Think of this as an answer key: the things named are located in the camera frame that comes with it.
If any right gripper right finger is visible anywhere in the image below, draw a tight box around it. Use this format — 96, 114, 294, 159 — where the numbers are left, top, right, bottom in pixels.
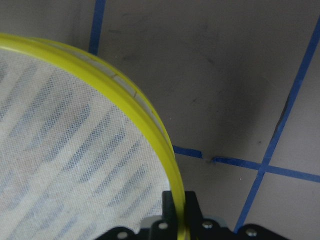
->
185, 191, 203, 223

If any yellow steamer layer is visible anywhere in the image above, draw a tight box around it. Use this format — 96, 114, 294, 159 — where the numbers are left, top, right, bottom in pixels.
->
0, 33, 186, 240

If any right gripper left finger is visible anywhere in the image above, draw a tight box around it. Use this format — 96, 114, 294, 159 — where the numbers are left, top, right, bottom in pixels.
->
161, 191, 177, 223

